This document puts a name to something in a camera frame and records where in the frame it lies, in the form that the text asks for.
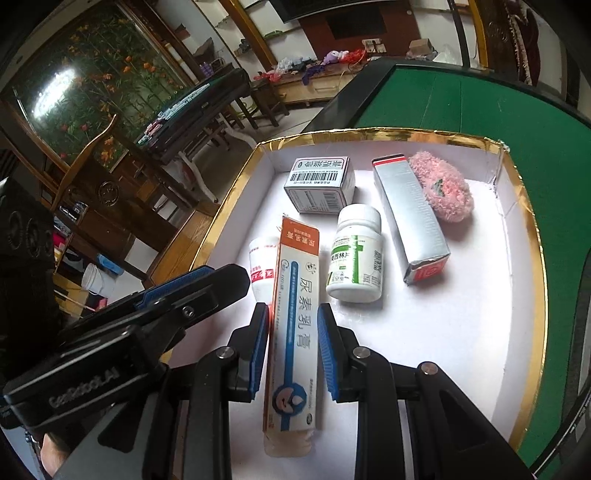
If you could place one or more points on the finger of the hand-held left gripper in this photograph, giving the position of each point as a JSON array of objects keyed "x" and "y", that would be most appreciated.
[
  {"x": 198, "y": 304},
  {"x": 175, "y": 282}
]

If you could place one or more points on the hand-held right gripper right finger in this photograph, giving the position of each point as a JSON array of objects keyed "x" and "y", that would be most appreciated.
[{"x": 328, "y": 355}]

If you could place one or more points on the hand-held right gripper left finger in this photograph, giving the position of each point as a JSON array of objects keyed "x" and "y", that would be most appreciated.
[{"x": 258, "y": 350}]

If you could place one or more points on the orange white ointment box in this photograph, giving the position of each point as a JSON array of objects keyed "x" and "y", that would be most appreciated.
[{"x": 295, "y": 277}]

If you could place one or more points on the gold rimmed cardboard box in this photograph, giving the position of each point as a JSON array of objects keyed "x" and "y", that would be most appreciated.
[{"x": 461, "y": 323}]

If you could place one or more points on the white barcode medicine box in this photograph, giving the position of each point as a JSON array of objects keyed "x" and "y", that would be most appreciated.
[{"x": 318, "y": 184}]

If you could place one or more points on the person's left hand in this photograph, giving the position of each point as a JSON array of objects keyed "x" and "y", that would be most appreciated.
[{"x": 51, "y": 452}]

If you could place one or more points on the small red label bottle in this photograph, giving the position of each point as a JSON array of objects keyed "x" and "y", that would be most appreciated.
[{"x": 263, "y": 272}]

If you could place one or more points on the white plastic bucket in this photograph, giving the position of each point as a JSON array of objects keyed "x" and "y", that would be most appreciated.
[{"x": 98, "y": 279}]

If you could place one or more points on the white green label bottle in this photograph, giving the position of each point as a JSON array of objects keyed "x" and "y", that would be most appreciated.
[{"x": 355, "y": 258}]

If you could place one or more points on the curved back wooden chair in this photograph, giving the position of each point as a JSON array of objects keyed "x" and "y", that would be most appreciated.
[{"x": 115, "y": 184}]

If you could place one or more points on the black speaker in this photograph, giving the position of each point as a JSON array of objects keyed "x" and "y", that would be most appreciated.
[{"x": 23, "y": 240}]

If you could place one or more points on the silver box with red end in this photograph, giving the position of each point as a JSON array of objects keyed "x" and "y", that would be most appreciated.
[{"x": 411, "y": 221}]

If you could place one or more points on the dark mahjong table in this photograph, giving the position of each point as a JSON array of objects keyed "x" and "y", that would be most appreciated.
[{"x": 198, "y": 99}]

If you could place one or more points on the pink fuzzy pouch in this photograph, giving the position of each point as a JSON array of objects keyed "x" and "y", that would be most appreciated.
[{"x": 443, "y": 189}]

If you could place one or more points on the small wooden stool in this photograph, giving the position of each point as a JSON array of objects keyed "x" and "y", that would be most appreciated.
[{"x": 268, "y": 99}]

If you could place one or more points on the low wooden television bench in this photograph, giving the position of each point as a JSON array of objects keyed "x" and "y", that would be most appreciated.
[{"x": 314, "y": 87}]

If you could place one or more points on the purple plush toy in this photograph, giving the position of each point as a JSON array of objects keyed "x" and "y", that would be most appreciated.
[{"x": 331, "y": 57}]

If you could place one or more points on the brown television cabinet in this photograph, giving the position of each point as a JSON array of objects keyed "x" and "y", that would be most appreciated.
[{"x": 355, "y": 23}]

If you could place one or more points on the small cardboard box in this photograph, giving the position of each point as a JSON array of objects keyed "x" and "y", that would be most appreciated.
[{"x": 421, "y": 47}]

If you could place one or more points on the carved wooden chair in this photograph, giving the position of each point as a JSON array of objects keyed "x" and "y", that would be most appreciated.
[{"x": 496, "y": 41}]

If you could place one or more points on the maroon fringed cloth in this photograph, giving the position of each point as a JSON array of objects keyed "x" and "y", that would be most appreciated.
[{"x": 524, "y": 37}]

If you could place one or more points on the floral wall mural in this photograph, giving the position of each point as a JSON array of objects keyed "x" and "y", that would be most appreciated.
[{"x": 92, "y": 69}]

